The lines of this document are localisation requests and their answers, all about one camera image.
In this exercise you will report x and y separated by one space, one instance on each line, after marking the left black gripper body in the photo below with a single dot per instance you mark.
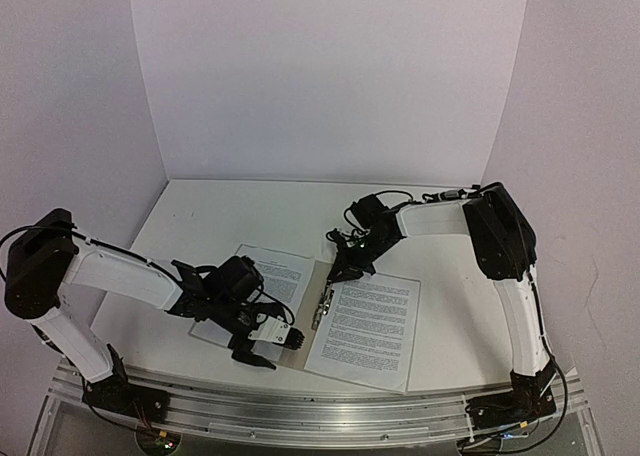
227 312

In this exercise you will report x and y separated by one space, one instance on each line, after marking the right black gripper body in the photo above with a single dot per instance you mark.
365 253

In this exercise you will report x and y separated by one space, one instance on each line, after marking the metal folder clip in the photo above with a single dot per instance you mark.
323 306

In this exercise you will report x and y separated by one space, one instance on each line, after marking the beige file folder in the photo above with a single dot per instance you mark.
296 359

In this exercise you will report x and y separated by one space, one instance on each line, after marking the printed paper sheet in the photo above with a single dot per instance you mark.
366 334
286 278

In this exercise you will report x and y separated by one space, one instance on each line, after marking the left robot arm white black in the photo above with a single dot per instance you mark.
67 294

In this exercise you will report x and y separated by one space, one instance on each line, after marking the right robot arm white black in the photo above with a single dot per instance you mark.
504 246

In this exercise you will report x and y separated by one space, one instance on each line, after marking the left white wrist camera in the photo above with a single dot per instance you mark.
276 331

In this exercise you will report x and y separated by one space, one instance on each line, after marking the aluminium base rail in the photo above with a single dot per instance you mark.
288 418

